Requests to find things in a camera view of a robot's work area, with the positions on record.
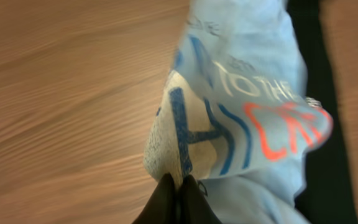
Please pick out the black garment on right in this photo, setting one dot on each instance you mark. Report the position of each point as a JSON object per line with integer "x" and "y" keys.
{"x": 328, "y": 197}

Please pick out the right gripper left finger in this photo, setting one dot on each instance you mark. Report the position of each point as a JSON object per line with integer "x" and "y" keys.
{"x": 161, "y": 206}

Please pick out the light blue printed t-shirt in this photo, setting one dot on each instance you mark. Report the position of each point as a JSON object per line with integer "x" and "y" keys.
{"x": 234, "y": 112}

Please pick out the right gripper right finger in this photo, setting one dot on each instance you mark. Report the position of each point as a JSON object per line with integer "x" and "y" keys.
{"x": 194, "y": 208}

